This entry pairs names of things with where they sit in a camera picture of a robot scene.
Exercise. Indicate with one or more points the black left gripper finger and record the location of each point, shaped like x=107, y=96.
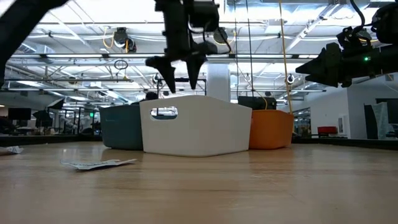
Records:
x=195, y=70
x=164, y=70

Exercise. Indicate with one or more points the white packet dark print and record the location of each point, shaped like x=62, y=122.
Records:
x=11, y=150

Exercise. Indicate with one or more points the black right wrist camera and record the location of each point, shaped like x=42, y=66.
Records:
x=354, y=39

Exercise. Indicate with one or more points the teal plastic bin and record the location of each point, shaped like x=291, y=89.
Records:
x=121, y=127

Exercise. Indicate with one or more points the black softbox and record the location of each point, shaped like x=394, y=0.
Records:
x=56, y=104
x=42, y=118

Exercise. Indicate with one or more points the black rig frame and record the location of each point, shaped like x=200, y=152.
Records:
x=202, y=81

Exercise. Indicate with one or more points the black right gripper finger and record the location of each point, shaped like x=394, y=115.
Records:
x=326, y=62
x=329, y=80

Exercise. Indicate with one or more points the white plastic bin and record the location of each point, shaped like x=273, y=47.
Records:
x=199, y=130

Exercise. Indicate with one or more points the black monitor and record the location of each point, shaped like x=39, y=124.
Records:
x=19, y=114

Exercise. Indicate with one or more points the orange plastic bin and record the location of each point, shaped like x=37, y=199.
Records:
x=270, y=129

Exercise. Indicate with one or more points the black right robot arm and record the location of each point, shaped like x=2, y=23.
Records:
x=387, y=23

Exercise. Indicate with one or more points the person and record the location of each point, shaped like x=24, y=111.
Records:
x=151, y=96

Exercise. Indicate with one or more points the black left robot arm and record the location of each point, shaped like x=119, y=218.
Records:
x=18, y=25

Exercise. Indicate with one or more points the red storage bin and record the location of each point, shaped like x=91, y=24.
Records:
x=327, y=130

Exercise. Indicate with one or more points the white packet red print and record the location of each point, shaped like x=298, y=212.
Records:
x=98, y=164

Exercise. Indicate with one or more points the white pillar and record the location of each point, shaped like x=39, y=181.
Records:
x=218, y=82

